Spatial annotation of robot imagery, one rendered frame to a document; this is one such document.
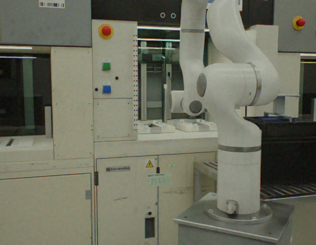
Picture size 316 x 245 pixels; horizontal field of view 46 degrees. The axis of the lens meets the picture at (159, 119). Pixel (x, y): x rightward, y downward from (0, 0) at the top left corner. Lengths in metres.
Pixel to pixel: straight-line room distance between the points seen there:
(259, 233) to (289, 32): 1.23
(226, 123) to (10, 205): 1.03
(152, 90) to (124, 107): 0.97
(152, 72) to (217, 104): 1.67
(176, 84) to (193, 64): 1.33
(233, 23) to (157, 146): 0.80
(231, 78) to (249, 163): 0.24
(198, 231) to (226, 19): 0.60
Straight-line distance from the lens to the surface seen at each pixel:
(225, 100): 0.97
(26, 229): 1.73
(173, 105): 1.37
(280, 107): 1.53
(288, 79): 2.00
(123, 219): 1.76
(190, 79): 1.31
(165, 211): 1.81
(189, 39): 1.36
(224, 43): 1.10
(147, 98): 2.61
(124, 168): 1.69
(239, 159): 1.02
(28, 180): 1.67
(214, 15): 1.13
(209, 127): 2.01
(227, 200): 1.06
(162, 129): 1.92
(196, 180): 1.76
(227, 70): 0.99
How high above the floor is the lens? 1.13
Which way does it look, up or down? 6 degrees down
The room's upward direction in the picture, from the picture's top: straight up
